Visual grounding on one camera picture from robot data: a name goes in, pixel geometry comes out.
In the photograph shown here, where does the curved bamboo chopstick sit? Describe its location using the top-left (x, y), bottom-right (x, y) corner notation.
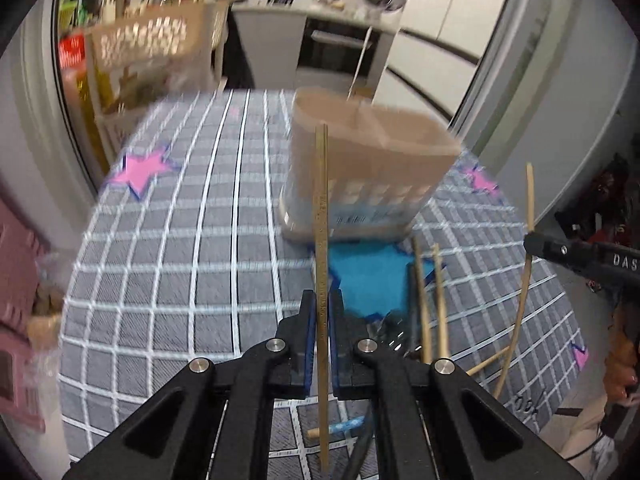
top-left (492, 162), bottom-right (535, 400)

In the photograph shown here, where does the blue patterned chopstick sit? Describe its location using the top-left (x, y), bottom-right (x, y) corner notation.
top-left (306, 416), bottom-right (366, 439)

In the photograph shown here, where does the blue checkered tablecloth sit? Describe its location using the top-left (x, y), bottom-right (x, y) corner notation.
top-left (60, 90), bottom-right (586, 460)

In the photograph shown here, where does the pink star sticker right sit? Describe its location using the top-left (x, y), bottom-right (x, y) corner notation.
top-left (461, 164), bottom-right (500, 197)

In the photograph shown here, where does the pink star sticker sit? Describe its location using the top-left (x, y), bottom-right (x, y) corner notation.
top-left (461, 164), bottom-right (500, 197)
top-left (106, 146), bottom-right (180, 200)

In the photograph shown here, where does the beige plastic utensil holder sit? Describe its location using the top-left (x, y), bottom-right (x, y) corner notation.
top-left (279, 88), bottom-right (462, 242)

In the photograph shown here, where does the pink star sticker left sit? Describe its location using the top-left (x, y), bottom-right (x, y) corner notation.
top-left (106, 146), bottom-right (180, 200)

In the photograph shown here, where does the white refrigerator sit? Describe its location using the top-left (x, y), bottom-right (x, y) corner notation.
top-left (373, 0), bottom-right (506, 125)

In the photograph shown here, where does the pink plastic stool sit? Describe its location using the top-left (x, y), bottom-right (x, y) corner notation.
top-left (0, 205), bottom-right (46, 432)

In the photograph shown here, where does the built-in black oven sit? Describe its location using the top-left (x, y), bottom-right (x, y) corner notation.
top-left (297, 18), bottom-right (381, 77)

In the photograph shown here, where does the beige perforated storage cart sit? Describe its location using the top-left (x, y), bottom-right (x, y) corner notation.
top-left (84, 0), bottom-right (230, 162)

